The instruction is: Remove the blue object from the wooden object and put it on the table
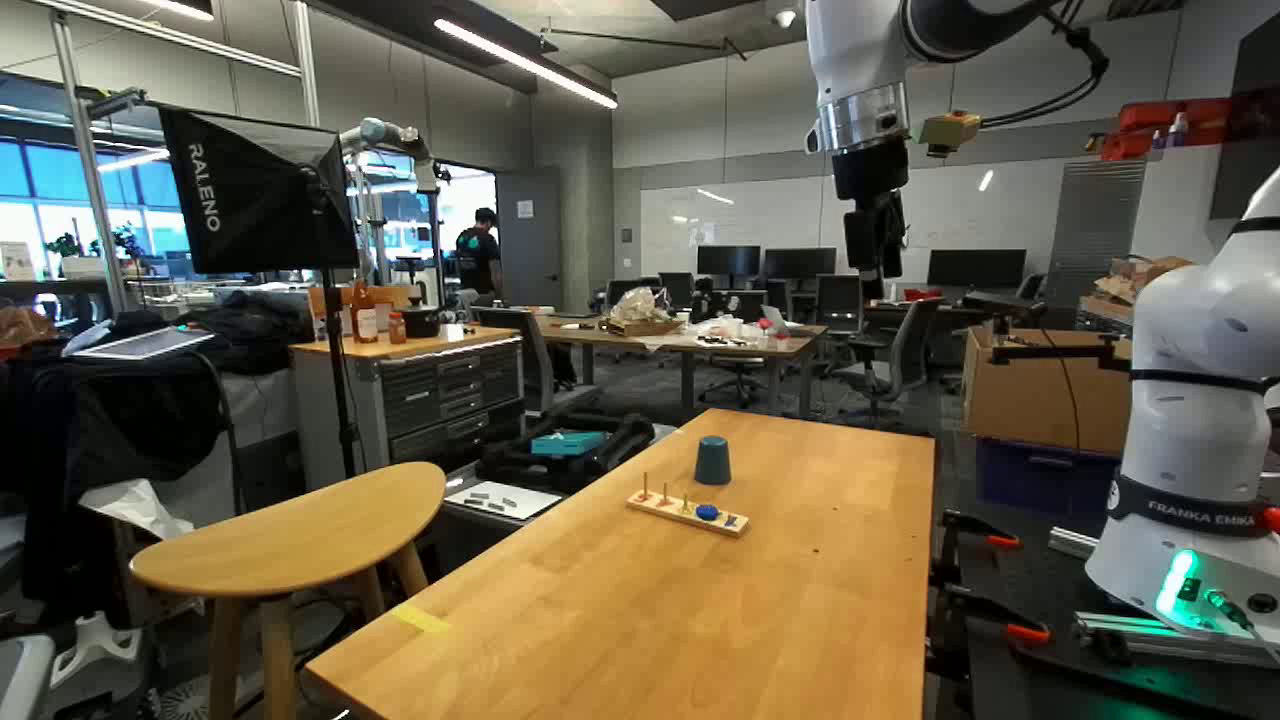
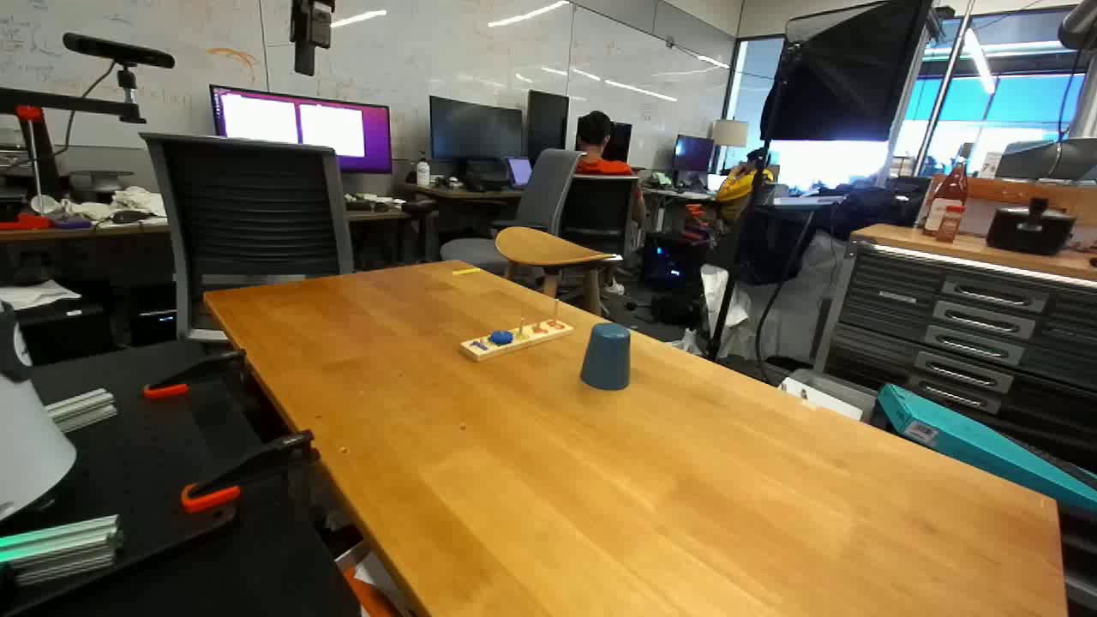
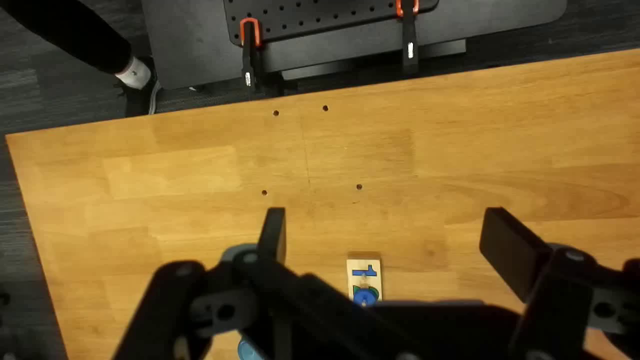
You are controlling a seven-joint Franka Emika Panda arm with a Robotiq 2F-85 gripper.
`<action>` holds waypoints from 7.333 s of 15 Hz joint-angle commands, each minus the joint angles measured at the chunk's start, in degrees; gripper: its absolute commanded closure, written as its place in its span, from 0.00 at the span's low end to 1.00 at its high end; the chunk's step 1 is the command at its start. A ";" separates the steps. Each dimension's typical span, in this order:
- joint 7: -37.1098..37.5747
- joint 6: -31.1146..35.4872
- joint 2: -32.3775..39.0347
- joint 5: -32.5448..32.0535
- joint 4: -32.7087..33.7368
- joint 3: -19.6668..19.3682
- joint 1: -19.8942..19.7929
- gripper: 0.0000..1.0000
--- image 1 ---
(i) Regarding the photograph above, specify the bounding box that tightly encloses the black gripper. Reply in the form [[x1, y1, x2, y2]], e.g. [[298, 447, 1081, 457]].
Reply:
[[832, 139, 908, 275]]

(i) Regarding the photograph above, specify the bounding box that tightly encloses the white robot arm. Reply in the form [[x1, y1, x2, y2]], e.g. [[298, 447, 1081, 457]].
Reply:
[[804, 0, 1280, 643]]

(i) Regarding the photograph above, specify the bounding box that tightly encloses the cardboard box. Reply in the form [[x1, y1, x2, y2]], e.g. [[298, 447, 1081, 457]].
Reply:
[[963, 322, 1129, 457]]

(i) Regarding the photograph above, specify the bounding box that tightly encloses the long wooden background table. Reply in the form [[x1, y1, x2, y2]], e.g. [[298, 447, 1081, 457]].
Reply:
[[545, 317, 823, 417]]

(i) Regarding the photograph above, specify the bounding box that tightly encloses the teal upside-down cup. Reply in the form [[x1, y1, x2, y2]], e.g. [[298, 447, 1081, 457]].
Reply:
[[696, 437, 733, 484]]

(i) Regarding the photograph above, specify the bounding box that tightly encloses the blue plastic bin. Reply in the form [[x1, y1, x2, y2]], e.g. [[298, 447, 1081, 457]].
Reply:
[[974, 440, 1115, 524]]

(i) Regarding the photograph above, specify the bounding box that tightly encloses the wooden peg board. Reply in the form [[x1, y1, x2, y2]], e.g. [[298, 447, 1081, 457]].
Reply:
[[625, 476, 750, 535]]

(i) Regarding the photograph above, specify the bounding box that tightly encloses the person in black shirt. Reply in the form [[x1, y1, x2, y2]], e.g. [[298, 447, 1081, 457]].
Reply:
[[453, 206, 505, 300]]

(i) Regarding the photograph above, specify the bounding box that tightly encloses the teal case on floor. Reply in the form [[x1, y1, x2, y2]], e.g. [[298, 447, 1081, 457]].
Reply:
[[531, 428, 611, 461]]

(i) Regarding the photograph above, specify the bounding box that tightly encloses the grey drawer cabinet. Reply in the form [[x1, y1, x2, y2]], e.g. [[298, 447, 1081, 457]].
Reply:
[[293, 322, 522, 488]]

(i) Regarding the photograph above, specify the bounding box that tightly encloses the black photography softbox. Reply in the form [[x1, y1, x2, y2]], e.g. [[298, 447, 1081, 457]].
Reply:
[[154, 102, 356, 271]]

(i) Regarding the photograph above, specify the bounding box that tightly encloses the round wooden stool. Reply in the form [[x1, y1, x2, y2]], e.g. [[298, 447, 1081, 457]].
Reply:
[[127, 461, 443, 720]]

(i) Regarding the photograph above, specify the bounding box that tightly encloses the orange handled clamp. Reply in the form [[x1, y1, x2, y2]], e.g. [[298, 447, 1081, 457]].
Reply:
[[945, 592, 1051, 646], [940, 511, 1022, 553]]

